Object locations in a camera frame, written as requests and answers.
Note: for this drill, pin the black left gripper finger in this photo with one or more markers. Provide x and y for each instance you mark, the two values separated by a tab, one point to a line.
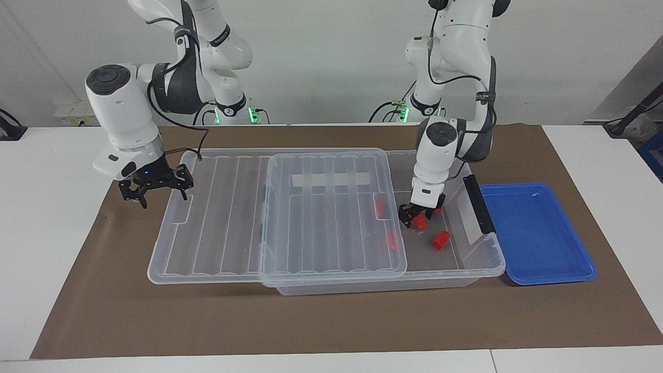
431	213
406	217

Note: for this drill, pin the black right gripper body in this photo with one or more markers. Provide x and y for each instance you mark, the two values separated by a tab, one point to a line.
155	176

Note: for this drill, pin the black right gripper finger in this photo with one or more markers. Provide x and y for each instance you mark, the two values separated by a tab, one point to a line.
142	199
184	191

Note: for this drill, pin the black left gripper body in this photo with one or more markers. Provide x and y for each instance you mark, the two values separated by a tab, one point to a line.
429	201

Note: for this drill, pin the clear ribbed plastic lid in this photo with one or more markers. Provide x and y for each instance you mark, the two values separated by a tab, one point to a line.
222	228

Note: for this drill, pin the frosted rectangular box label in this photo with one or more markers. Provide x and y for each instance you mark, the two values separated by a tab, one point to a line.
470	223

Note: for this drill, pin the black box latch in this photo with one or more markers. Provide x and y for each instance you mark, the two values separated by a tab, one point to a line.
479	204

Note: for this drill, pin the clear plastic storage box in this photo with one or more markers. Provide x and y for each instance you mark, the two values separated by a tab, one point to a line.
373	289

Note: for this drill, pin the blue plastic tray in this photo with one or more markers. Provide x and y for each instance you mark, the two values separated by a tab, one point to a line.
538	233

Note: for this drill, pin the brown table mat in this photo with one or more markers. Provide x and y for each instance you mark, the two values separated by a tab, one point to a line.
129	311

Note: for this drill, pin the black clamp device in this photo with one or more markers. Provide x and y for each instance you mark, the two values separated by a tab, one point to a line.
10	130

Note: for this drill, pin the blue crate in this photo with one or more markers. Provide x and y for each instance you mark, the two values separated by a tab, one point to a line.
653	155

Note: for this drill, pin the black stand leg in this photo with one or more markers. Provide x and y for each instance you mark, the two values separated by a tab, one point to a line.
639	109

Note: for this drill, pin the white wall socket strip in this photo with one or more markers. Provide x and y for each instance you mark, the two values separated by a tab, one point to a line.
72	115

